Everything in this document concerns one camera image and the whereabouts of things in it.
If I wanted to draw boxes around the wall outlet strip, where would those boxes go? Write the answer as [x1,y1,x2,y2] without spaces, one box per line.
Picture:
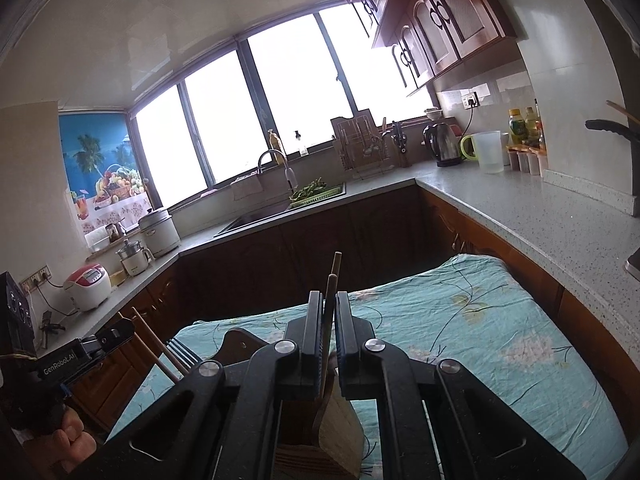
[20,266,51,291]

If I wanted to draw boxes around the steel kitchen faucet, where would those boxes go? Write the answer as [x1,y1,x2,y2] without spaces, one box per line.
[257,150,298,198]

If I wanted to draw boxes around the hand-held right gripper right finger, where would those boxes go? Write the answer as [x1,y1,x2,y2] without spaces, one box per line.
[335,290,588,480]

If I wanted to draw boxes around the wooden lower cabinets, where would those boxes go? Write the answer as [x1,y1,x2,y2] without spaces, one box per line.
[65,187,640,431]

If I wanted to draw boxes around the wooden upper cabinets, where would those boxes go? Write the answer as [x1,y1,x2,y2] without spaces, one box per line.
[335,0,516,97]

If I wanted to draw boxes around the cooking oil bottles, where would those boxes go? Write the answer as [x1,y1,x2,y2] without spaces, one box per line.
[507,100,546,151]

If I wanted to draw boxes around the dish rack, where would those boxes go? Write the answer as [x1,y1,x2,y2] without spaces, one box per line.
[330,110,388,181]

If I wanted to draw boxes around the large white cooker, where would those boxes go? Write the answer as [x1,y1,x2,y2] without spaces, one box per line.
[137,207,181,258]

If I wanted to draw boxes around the small white electric pot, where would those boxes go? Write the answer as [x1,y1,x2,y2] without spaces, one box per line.
[116,240,156,276]

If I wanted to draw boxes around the red and white rice cooker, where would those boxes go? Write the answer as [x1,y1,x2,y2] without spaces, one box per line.
[63,264,112,312]

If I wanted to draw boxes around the green basket of vegetables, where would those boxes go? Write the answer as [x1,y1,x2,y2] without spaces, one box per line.
[290,177,341,206]

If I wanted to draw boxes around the dark-handled steel fork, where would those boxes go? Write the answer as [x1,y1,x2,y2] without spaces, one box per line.
[165,337,202,377]

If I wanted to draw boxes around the teal floral tablecloth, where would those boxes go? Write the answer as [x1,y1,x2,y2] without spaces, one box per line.
[107,254,628,480]

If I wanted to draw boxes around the wooden chopstick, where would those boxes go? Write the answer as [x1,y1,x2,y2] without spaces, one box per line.
[131,308,180,384]
[118,311,153,361]
[322,251,344,376]
[320,274,336,376]

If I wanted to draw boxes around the grey speckled countertop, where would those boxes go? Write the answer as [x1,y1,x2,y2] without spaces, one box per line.
[30,160,640,321]

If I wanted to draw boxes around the wooden spatula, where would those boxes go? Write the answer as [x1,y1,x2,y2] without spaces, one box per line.
[606,100,640,126]

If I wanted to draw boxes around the small black tripod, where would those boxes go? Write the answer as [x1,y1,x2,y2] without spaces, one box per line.
[40,310,66,348]

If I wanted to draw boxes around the row of spice jars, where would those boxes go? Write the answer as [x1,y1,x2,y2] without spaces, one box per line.
[507,147,548,176]

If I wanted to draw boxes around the person's left hand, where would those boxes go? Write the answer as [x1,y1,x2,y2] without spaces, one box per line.
[27,404,107,480]

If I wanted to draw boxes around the fruit and palm window blind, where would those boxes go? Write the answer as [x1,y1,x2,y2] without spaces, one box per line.
[59,112,151,251]

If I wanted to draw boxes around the black wok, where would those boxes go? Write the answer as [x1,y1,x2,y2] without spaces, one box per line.
[585,119,640,151]

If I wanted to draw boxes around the knife block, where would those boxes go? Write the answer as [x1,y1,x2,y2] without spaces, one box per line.
[390,121,413,168]

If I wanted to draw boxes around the large kitchen window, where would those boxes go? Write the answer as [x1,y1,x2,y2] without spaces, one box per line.
[125,5,436,208]

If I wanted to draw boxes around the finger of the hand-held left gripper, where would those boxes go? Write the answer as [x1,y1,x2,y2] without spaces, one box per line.
[80,319,137,359]

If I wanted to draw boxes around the steel electric kettle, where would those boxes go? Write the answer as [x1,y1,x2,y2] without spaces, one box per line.
[422,122,463,168]

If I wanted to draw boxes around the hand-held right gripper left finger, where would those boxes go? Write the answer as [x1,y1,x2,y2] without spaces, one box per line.
[102,290,326,480]

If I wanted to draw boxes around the clear pitcher with green handle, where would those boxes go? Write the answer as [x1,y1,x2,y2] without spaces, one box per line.
[460,131,503,175]

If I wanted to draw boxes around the kitchen sink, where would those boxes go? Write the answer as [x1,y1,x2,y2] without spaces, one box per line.
[215,182,346,238]

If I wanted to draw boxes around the folded dish cloth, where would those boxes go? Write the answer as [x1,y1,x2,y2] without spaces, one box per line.
[231,172,263,201]

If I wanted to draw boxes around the wooden cabinets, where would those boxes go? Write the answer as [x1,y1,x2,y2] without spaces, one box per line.
[65,187,640,431]
[335,0,516,97]

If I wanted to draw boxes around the wooden slatted utensil holder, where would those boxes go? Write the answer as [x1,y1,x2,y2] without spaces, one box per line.
[210,327,367,480]

